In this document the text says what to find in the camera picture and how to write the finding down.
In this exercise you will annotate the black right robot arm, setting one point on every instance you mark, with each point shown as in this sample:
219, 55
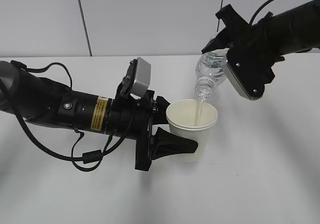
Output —
294, 30

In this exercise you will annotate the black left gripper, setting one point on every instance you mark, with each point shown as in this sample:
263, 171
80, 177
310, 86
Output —
131, 118

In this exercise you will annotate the clear plastic water bottle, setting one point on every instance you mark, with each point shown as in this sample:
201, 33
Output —
209, 73

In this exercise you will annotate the white paper cup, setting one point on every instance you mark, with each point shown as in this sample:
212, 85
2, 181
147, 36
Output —
192, 119

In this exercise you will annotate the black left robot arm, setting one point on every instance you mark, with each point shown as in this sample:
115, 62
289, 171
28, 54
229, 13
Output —
45, 102

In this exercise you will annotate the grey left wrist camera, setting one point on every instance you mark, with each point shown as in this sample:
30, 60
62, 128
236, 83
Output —
137, 78

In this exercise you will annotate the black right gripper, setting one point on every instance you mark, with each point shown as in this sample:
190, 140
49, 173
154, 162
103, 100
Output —
238, 32

